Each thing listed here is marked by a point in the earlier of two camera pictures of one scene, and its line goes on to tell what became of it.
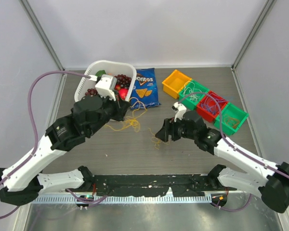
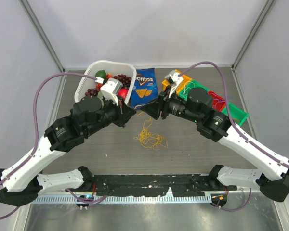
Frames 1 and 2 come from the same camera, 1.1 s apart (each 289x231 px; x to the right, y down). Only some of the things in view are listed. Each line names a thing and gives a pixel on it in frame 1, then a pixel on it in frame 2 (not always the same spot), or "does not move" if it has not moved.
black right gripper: (168, 128) to (154, 108)
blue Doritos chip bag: (145, 94) does not move
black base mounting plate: (179, 185) does not move
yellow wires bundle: (132, 121) to (148, 139)
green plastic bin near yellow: (191, 93) does not move
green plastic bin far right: (232, 116) does not move
